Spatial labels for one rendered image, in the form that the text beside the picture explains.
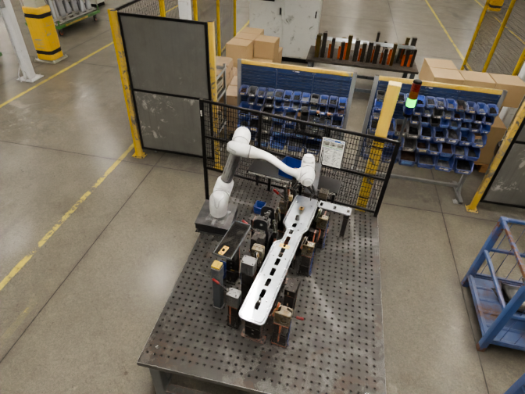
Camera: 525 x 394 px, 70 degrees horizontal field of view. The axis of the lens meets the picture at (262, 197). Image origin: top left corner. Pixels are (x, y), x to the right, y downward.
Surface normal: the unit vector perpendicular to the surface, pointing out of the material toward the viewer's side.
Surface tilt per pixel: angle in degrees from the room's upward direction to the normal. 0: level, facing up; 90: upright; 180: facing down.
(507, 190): 90
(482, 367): 0
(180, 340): 0
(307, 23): 90
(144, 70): 91
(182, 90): 93
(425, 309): 0
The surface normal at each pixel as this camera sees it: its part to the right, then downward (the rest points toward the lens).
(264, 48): -0.28, 0.59
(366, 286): 0.04, -0.78
